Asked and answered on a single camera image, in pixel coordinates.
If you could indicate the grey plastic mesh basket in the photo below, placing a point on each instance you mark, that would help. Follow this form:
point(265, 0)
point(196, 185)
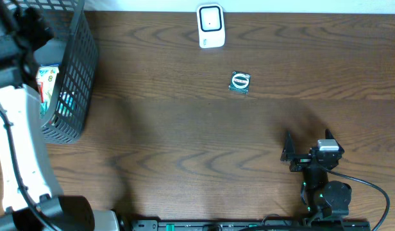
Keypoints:
point(44, 33)

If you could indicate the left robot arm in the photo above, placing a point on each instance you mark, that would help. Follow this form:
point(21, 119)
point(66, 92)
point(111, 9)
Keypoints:
point(32, 196)

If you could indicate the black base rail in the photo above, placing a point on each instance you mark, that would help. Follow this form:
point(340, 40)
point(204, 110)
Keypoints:
point(274, 224)

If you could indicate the light blue tissue pack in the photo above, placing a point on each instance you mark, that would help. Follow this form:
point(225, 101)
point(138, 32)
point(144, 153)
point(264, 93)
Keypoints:
point(66, 105)

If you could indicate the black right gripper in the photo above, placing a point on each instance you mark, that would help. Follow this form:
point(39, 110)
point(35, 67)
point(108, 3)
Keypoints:
point(301, 160)

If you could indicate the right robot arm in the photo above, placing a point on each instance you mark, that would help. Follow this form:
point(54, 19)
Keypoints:
point(326, 200)

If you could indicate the large yellow snack bag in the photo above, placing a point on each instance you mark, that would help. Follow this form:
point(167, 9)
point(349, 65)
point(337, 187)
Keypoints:
point(46, 78)

